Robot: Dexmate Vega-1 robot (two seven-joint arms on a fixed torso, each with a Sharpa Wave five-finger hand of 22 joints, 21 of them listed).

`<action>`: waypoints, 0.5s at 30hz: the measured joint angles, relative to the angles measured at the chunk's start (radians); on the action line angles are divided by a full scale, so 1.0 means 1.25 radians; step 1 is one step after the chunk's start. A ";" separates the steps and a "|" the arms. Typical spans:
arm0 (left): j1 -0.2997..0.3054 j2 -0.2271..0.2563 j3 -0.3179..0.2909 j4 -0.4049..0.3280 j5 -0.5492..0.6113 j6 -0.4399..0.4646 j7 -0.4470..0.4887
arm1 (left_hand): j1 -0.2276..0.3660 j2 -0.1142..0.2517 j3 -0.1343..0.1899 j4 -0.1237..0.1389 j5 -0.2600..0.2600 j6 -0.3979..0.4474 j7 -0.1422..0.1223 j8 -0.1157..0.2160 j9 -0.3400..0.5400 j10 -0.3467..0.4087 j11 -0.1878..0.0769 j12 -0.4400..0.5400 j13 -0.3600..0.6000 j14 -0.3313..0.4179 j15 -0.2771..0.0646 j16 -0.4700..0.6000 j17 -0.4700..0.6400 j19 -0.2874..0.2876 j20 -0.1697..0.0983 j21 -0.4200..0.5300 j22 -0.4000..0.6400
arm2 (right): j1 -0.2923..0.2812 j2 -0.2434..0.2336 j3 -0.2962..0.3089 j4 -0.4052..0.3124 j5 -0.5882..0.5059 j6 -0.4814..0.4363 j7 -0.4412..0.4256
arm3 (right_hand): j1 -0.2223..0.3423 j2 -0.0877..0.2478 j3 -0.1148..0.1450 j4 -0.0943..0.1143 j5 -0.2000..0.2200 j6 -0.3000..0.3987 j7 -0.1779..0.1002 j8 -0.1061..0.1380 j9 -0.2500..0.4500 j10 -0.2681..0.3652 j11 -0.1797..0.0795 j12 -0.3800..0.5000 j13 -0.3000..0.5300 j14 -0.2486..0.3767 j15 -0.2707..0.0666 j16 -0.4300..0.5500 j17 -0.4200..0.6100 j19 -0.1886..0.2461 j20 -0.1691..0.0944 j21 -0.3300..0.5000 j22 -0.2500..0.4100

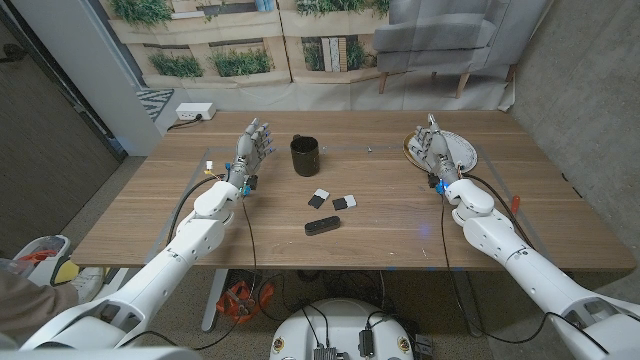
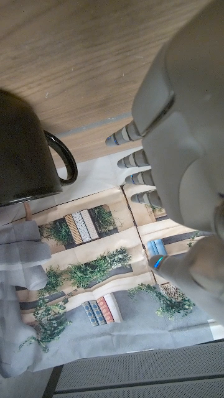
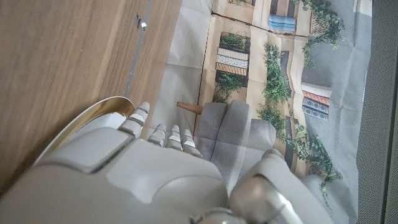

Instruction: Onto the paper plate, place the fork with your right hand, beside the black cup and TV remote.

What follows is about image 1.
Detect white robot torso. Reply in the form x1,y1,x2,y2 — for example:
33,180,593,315
268,298,416,360

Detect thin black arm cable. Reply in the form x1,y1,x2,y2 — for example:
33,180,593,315
439,194,611,354
192,197,259,351

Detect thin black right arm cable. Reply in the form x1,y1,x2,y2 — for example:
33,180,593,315
439,194,611,354

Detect white shoe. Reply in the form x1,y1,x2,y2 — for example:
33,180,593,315
69,266,106,304

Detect white table leg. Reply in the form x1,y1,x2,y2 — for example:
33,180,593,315
201,268,230,333

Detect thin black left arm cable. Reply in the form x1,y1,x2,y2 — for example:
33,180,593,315
192,197,259,351

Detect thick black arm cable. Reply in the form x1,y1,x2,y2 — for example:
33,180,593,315
166,173,224,246
462,172,534,249

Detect white power strip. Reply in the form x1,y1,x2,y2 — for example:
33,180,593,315
175,102,218,122

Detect printed room backdrop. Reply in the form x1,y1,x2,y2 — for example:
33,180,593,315
97,0,554,112

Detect yellow object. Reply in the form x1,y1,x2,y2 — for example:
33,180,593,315
52,258,81,286

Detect black and white card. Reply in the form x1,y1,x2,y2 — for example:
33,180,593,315
331,194,358,212
307,188,331,210

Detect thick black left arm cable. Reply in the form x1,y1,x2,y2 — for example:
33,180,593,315
166,173,224,246

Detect black TV remote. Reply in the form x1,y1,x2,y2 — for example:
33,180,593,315
304,215,342,237

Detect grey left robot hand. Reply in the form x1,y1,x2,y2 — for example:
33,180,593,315
225,117,277,190

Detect black box on torso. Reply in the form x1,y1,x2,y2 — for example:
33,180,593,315
357,328,376,359

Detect white paper plate gold rim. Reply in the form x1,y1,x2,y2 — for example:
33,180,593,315
402,129,479,176

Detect white bin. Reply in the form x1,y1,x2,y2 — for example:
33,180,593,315
12,234,72,287

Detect orange tool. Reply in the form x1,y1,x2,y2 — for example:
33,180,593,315
215,279,276,324

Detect black cup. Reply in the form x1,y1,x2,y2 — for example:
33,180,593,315
289,133,321,178

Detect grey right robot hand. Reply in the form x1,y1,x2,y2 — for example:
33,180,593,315
408,113,461,189

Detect grey table leg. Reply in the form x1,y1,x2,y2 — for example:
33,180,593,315
452,269,485,338

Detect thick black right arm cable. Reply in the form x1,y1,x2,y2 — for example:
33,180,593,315
462,172,534,249

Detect black power strip cable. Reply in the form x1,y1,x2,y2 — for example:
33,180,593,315
167,114,204,132

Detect person in brown clothes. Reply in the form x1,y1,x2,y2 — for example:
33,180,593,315
0,257,81,346

